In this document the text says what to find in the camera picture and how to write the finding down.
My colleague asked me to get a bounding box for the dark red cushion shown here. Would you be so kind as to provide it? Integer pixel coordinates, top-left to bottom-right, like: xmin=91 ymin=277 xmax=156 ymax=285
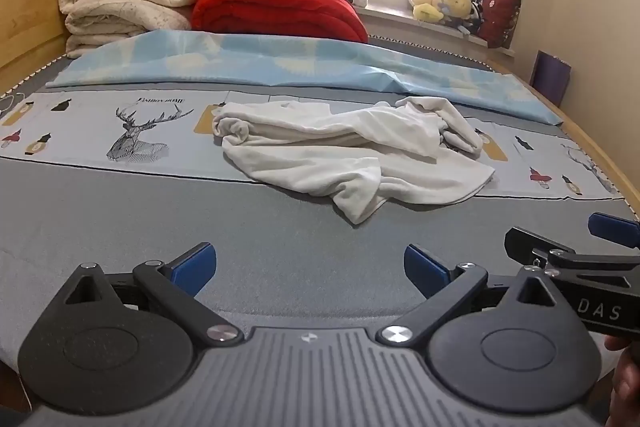
xmin=475 ymin=0 xmax=522 ymax=50

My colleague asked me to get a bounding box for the white window sill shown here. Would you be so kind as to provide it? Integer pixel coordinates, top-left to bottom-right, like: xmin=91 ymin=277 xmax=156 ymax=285
xmin=357 ymin=4 xmax=516 ymax=52

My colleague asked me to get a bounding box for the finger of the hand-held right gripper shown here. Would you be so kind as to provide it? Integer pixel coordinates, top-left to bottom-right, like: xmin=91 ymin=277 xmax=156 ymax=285
xmin=504 ymin=227 xmax=640 ymax=277
xmin=589 ymin=213 xmax=640 ymax=253

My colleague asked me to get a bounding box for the light blue patterned sheet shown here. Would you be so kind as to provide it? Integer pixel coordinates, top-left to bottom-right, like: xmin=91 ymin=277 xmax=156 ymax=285
xmin=46 ymin=29 xmax=563 ymax=126

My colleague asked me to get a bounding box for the colourful plush toy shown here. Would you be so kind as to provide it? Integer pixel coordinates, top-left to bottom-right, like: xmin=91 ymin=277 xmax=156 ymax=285
xmin=455 ymin=2 xmax=483 ymax=35

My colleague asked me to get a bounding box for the person's right hand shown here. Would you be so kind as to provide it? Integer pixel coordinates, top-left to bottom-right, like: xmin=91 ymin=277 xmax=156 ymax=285
xmin=605 ymin=336 xmax=640 ymax=427

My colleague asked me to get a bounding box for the deer printed sheet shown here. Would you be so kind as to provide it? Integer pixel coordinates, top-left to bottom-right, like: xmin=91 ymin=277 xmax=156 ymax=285
xmin=0 ymin=89 xmax=626 ymax=200

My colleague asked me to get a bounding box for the white long-sleeve garment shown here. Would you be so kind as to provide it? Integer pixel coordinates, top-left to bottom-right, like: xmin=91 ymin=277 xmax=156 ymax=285
xmin=212 ymin=96 xmax=497 ymax=224

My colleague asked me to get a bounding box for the purple board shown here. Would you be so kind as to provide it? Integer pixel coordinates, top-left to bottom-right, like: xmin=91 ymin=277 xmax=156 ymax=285
xmin=530 ymin=50 xmax=572 ymax=105

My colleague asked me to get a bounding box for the cream folded blanket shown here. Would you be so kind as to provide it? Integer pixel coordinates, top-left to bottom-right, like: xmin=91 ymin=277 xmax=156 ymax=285
xmin=58 ymin=0 xmax=208 ymax=59

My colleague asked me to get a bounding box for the yellow-headed plush doll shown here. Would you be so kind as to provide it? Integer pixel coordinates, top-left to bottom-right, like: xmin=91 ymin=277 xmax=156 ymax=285
xmin=442 ymin=0 xmax=473 ymax=25

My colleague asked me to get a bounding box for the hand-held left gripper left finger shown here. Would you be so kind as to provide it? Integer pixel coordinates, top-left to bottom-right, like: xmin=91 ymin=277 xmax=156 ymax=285
xmin=65 ymin=243 xmax=246 ymax=349

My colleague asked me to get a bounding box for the red folded quilt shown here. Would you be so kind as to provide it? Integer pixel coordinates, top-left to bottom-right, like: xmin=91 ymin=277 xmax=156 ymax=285
xmin=191 ymin=0 xmax=369 ymax=44

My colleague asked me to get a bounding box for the yellow duck plush toy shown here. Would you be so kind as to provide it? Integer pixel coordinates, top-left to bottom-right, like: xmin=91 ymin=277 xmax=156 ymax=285
xmin=406 ymin=0 xmax=448 ymax=24

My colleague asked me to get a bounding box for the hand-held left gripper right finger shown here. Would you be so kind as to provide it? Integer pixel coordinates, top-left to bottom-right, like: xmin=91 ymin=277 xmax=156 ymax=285
xmin=376 ymin=244 xmax=566 ymax=349

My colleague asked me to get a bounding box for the grey cable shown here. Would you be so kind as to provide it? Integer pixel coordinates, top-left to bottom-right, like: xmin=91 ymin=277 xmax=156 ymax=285
xmin=0 ymin=94 xmax=26 ymax=118

